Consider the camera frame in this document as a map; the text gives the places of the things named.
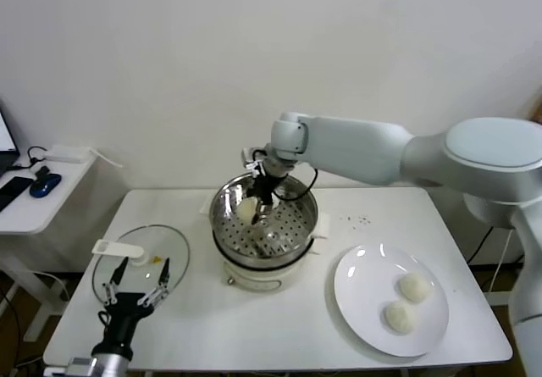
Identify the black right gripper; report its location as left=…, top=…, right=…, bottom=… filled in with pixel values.
left=247, top=163, right=285, bottom=226

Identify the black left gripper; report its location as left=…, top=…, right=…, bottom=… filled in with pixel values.
left=93, top=258, right=171, bottom=352

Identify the white steamed baozi bun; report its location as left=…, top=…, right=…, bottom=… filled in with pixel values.
left=235, top=197, right=259, bottom=222
left=396, top=272, right=434, bottom=305
left=382, top=300, right=419, bottom=335

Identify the perforated steel steamer basket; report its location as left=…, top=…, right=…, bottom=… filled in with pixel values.
left=198, top=170, right=331, bottom=268

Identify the white electric cooker base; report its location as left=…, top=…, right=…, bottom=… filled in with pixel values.
left=211, top=232, right=324, bottom=294

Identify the white side desk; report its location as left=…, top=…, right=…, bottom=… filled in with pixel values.
left=0, top=150, right=97, bottom=344

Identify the blue computer mouse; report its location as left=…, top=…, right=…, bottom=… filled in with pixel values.
left=29, top=173, right=63, bottom=199

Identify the white round plate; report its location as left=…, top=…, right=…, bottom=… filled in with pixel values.
left=333, top=245, right=450, bottom=358

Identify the white power adapter box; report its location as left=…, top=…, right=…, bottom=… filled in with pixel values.
left=44, top=143, right=92, bottom=165

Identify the black smartphone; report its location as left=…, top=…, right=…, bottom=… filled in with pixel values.
left=0, top=176, right=33, bottom=213

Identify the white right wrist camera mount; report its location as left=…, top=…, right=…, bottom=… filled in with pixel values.
left=240, top=147, right=266, bottom=170

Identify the glass lid with white handle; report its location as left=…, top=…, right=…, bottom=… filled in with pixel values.
left=91, top=224, right=191, bottom=306

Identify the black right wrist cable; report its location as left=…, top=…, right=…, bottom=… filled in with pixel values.
left=291, top=167, right=319, bottom=201

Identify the white floor cable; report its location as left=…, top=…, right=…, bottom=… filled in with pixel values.
left=36, top=269, right=71, bottom=304

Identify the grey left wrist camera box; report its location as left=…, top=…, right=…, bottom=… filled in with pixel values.
left=67, top=356, right=101, bottom=374

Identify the white adapter cable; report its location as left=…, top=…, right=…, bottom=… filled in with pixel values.
left=86, top=147, right=124, bottom=169

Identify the black desk cable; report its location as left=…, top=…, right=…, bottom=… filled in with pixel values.
left=12, top=146, right=52, bottom=170

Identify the thin white hanging cable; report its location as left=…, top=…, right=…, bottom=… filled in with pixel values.
left=489, top=228, right=514, bottom=294

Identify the white leg frame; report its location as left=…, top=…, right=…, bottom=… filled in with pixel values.
left=482, top=258, right=526, bottom=306

